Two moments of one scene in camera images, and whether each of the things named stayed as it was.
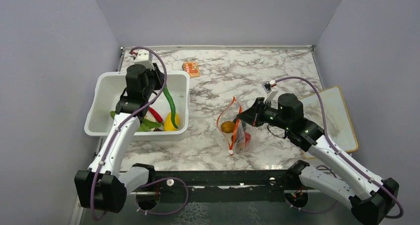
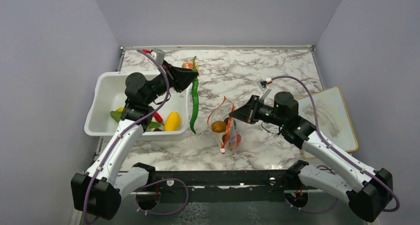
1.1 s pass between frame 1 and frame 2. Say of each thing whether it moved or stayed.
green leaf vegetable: stayed
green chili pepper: moved
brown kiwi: moved
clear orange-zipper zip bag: moved
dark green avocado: moved
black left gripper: moved
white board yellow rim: stayed
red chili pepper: stayed
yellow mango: stayed
